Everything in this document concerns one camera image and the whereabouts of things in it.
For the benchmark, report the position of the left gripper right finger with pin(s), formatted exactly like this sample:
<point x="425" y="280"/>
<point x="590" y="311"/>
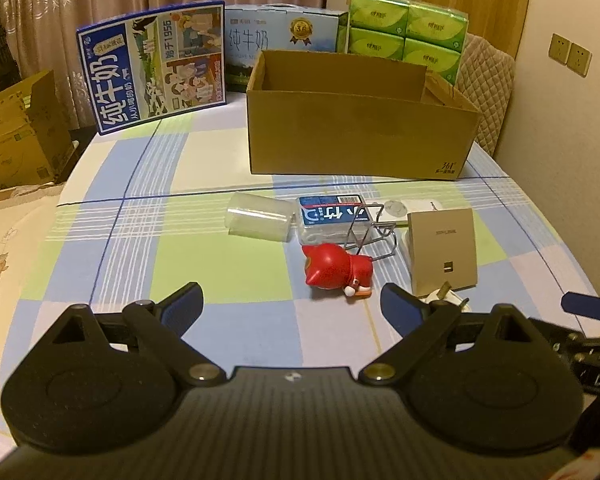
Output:
<point x="423" y="329"/>

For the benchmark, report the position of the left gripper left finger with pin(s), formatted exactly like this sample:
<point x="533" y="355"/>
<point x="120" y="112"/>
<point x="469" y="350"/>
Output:
<point x="159" y="329"/>

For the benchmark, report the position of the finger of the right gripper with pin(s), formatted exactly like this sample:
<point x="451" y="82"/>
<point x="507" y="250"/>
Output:
<point x="581" y="304"/>

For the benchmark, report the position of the gold TP-LINK wall panel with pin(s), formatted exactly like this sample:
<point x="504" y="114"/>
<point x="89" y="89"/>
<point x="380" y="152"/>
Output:
<point x="441" y="248"/>

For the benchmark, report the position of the metal wire stand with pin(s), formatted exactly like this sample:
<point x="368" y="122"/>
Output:
<point x="367" y="229"/>

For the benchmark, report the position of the red cat figurine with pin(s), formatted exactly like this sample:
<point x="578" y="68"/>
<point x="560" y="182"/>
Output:
<point x="329" y="267"/>

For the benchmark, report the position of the white remote control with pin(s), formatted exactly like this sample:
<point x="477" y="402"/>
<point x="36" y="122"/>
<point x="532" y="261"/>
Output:
<point x="397" y="210"/>

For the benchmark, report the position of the blue labelled plastic box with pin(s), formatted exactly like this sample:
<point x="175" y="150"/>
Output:
<point x="329" y="218"/>

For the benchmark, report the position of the clear plastic cup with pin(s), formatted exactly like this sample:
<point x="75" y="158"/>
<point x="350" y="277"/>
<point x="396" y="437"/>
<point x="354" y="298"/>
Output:
<point x="260" y="217"/>

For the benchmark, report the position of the checkered tablecloth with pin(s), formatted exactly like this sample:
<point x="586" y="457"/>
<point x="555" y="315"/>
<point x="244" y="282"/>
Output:
<point x="143" y="214"/>

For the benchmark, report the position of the cardboard boxes on floor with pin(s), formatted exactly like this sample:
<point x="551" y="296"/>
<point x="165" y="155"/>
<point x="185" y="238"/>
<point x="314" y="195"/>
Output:
<point x="35" y="143"/>

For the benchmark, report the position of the brown cardboard box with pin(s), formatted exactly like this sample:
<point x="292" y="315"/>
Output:
<point x="339" y="114"/>

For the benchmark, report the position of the dark blue milk carton box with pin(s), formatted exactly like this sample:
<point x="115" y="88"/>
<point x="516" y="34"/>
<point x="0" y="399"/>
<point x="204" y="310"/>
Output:
<point x="154" y="64"/>

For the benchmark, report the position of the green tissue pack bundle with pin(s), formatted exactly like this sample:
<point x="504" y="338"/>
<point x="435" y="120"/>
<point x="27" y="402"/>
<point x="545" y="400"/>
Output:
<point x="410" y="31"/>

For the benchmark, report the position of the light blue milk carton box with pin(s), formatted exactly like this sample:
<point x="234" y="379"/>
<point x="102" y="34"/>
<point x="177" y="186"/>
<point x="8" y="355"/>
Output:
<point x="251" y="28"/>

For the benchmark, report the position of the gold wall socket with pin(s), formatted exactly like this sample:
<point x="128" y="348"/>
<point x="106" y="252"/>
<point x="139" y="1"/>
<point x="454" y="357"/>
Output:
<point x="575" y="57"/>

